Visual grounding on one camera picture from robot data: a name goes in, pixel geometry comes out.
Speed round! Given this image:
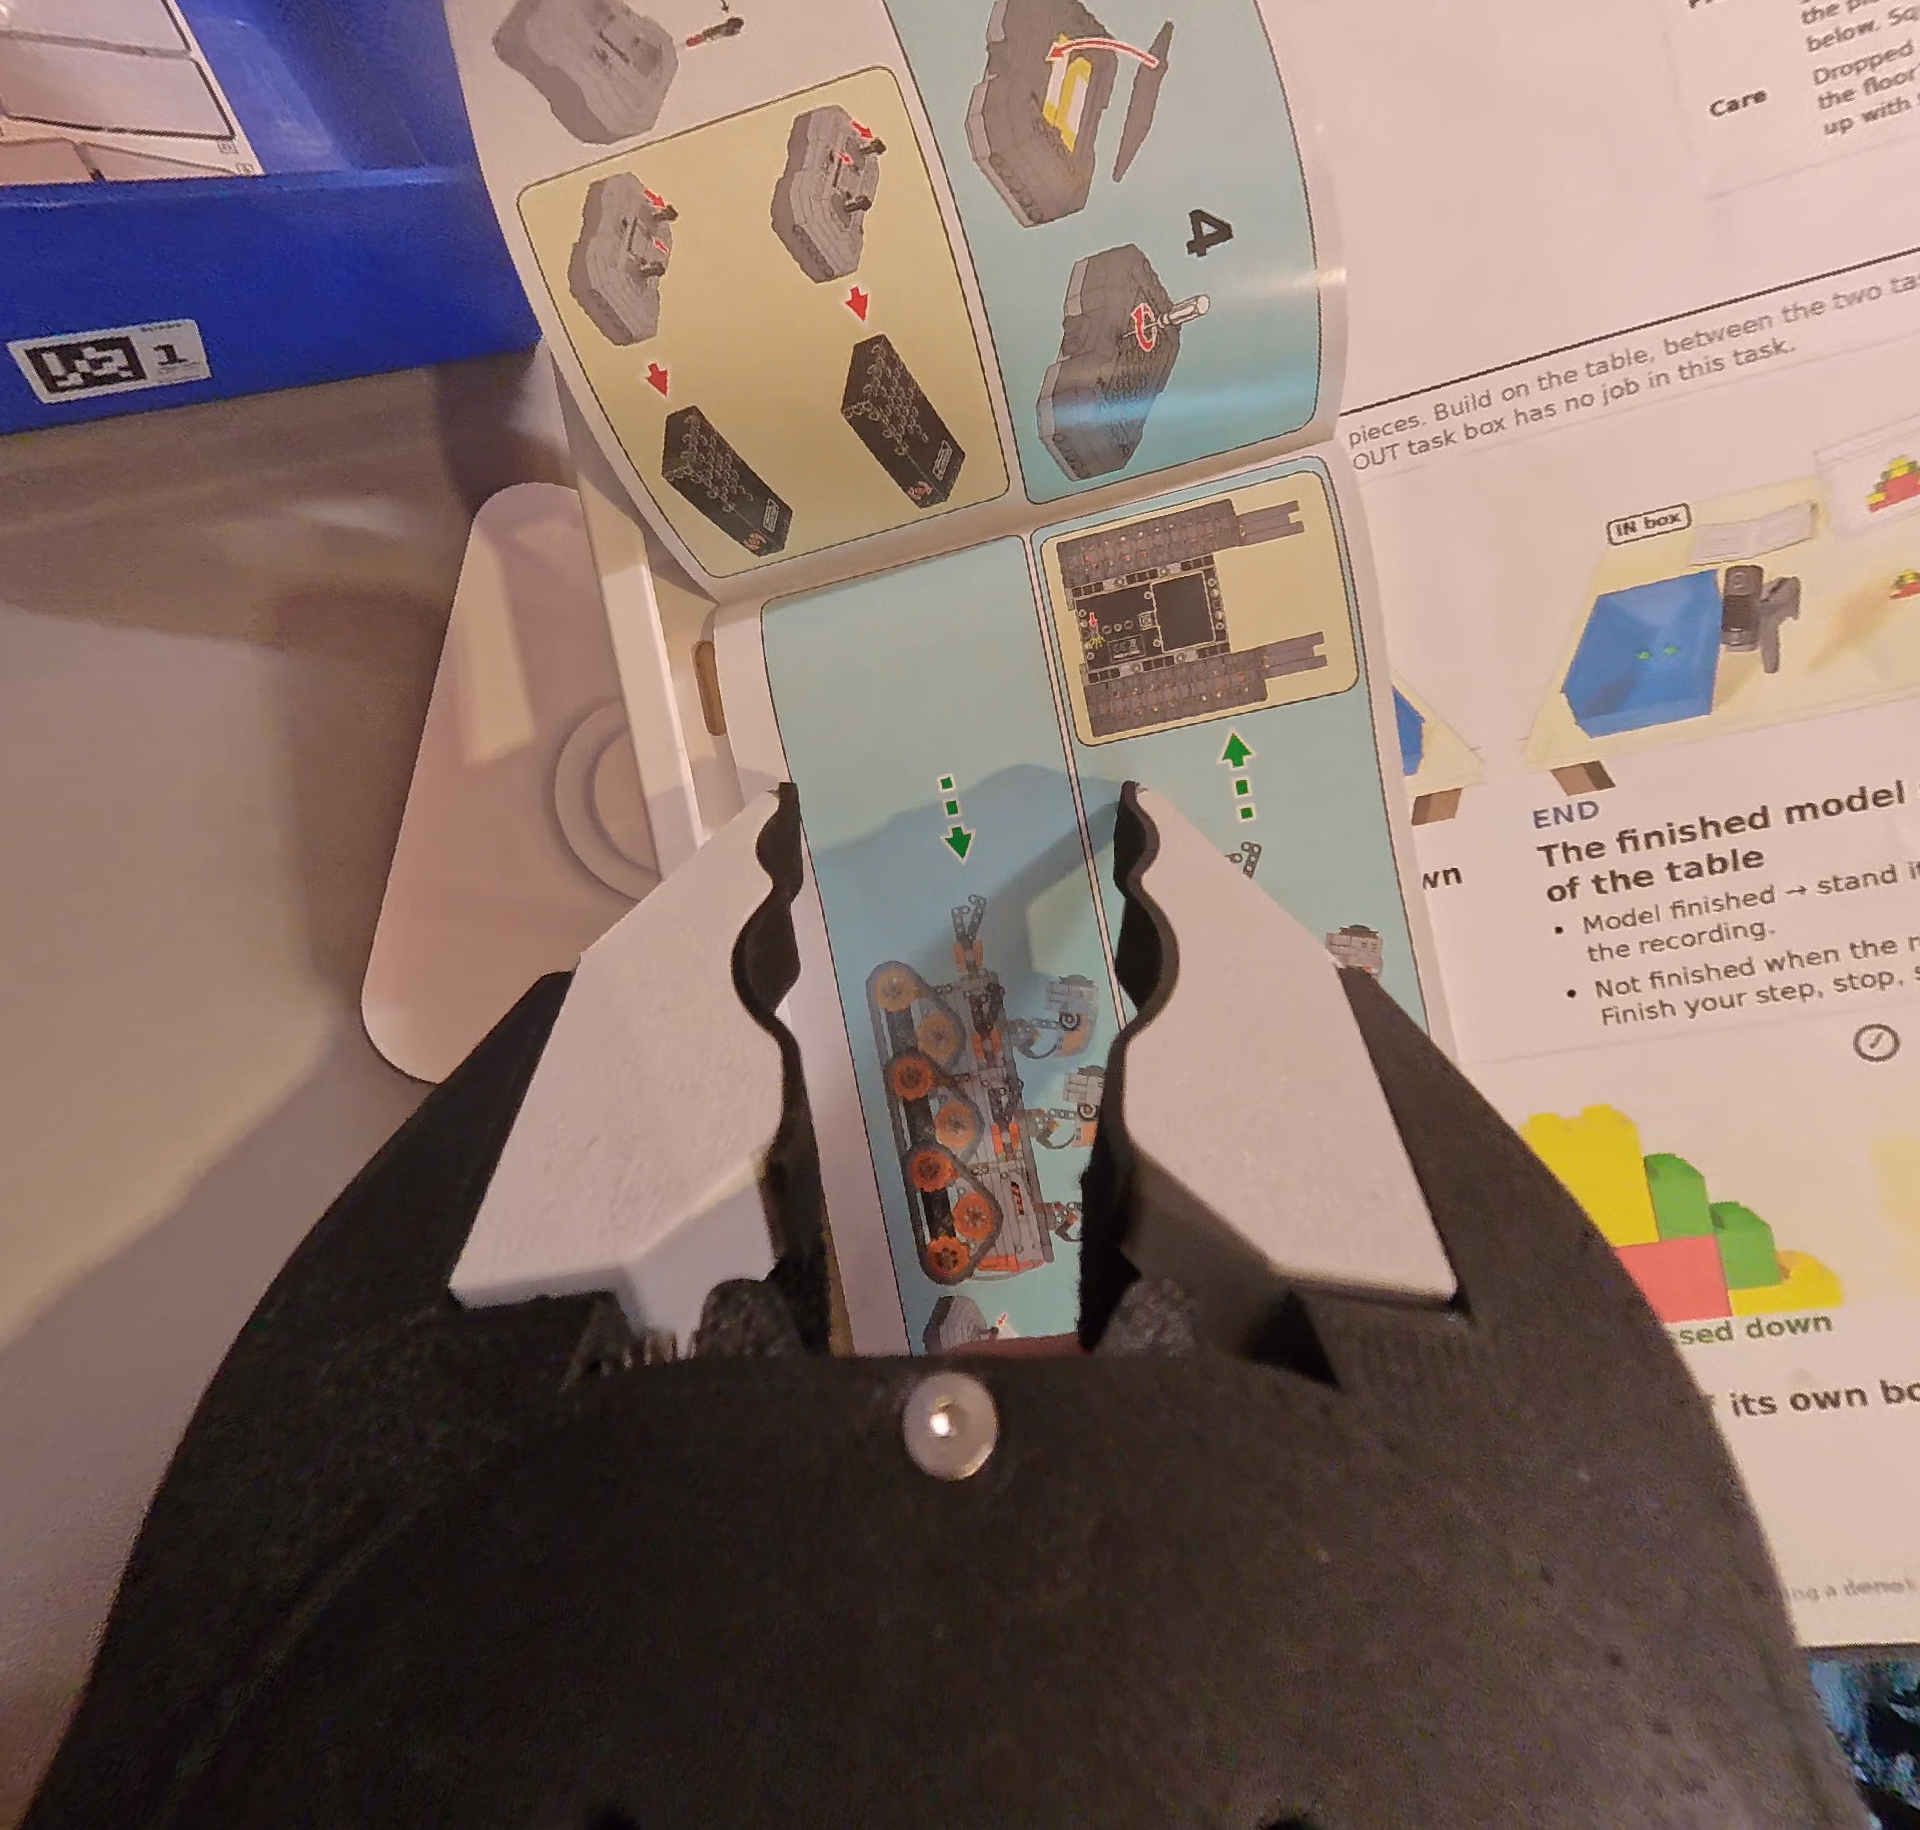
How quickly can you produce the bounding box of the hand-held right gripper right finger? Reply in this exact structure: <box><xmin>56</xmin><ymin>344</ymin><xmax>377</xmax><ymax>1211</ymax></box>
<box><xmin>1076</xmin><ymin>780</ymin><xmax>1458</xmax><ymax>1349</ymax></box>

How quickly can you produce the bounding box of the blue plastic bin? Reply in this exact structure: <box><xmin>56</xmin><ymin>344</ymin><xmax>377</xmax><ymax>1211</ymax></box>
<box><xmin>0</xmin><ymin>0</ymin><xmax>546</xmax><ymax>434</ymax></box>

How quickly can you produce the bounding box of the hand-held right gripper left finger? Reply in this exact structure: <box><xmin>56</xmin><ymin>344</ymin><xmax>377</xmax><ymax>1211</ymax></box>
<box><xmin>447</xmin><ymin>786</ymin><xmax>832</xmax><ymax>1343</ymax></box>

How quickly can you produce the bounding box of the glossy building instruction booklet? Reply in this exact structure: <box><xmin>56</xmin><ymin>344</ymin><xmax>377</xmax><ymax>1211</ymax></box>
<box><xmin>447</xmin><ymin>0</ymin><xmax>1452</xmax><ymax>1361</ymax></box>

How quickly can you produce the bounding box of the white document stand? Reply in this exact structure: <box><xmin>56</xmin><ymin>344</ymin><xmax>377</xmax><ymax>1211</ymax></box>
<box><xmin>358</xmin><ymin>358</ymin><xmax>782</xmax><ymax>1083</ymax></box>

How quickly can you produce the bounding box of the paper instruction sheet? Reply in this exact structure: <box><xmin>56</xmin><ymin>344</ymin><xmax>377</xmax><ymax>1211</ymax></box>
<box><xmin>1248</xmin><ymin>0</ymin><xmax>1920</xmax><ymax>1650</ymax></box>

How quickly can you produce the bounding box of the clear sticker sheet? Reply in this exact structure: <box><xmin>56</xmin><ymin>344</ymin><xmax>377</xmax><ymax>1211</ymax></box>
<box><xmin>0</xmin><ymin>0</ymin><xmax>275</xmax><ymax>184</ymax></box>

